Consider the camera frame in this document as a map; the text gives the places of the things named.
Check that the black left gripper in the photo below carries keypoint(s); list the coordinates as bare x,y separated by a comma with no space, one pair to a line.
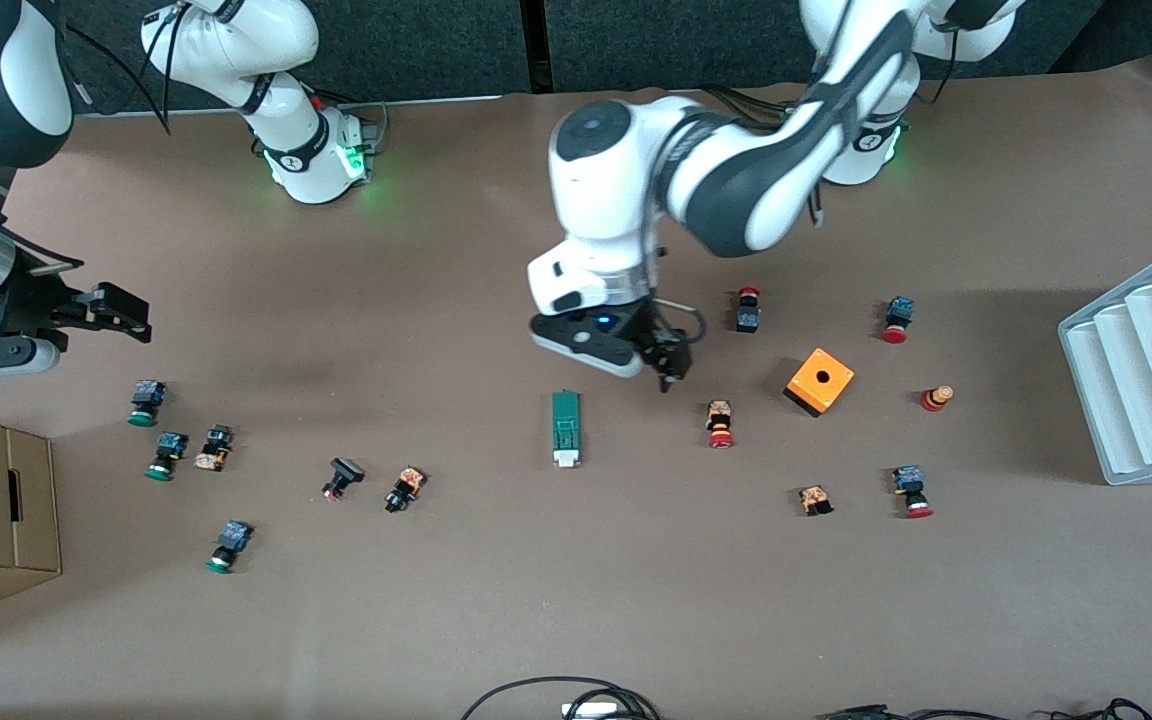
652,335

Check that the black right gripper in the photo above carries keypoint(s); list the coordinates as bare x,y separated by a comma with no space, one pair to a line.
28,303

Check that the green load switch white lever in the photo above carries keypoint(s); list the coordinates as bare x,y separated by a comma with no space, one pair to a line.
566,420

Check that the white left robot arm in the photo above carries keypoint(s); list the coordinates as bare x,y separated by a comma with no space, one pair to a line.
616,190

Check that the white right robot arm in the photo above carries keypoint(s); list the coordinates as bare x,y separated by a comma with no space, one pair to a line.
286,150

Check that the red mushroom button yellow block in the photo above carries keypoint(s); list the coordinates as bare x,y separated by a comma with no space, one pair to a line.
719,415

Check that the green push button blue block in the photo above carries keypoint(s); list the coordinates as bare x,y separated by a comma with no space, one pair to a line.
234,537
148,395
171,445

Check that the red button black block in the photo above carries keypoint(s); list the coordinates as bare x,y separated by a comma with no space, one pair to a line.
748,320

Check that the small orange contact block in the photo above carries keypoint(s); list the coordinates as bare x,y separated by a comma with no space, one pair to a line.
815,497

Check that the red button blue block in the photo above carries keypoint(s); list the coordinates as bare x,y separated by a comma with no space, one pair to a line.
908,480
900,310

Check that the red yellow selector knob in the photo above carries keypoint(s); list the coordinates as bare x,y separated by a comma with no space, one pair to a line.
933,400

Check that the black square button red base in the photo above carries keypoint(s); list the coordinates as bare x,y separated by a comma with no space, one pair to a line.
346,470

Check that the black button orange block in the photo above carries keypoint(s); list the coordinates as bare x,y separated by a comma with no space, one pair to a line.
408,483

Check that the white plug connector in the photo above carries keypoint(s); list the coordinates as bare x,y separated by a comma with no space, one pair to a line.
588,711

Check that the grey ribbed plastic tray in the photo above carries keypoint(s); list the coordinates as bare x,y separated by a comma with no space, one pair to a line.
1146,380

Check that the black tan switch module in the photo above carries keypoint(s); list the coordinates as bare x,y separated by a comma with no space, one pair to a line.
216,440

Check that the orange button enclosure box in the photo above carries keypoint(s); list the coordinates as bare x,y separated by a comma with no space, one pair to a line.
833,388

